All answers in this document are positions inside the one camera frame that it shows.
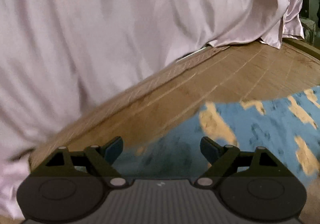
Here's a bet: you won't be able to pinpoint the blue yellow patterned pants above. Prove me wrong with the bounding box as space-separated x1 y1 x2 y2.
114 87 319 185

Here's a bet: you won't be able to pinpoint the woven bamboo sleeping mat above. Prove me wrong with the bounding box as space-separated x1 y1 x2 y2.
0 38 320 224

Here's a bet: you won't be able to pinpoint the pink satin bed sheet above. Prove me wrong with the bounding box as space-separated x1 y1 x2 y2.
1 0 303 219

